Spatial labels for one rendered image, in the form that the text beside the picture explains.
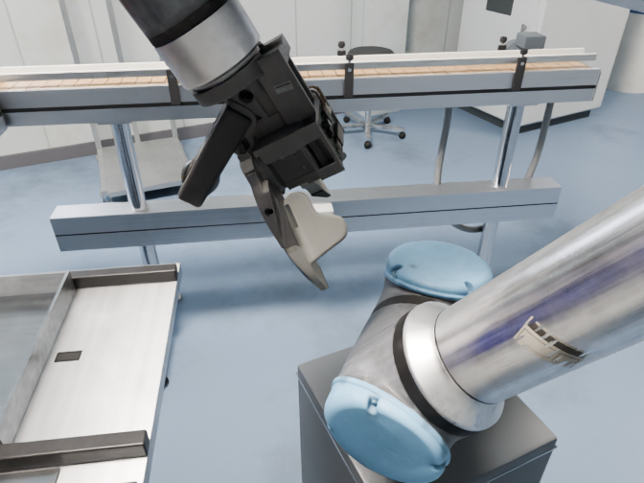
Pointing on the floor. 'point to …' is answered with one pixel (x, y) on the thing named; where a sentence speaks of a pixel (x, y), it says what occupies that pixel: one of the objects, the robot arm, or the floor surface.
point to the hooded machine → (490, 10)
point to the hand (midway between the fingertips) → (322, 241)
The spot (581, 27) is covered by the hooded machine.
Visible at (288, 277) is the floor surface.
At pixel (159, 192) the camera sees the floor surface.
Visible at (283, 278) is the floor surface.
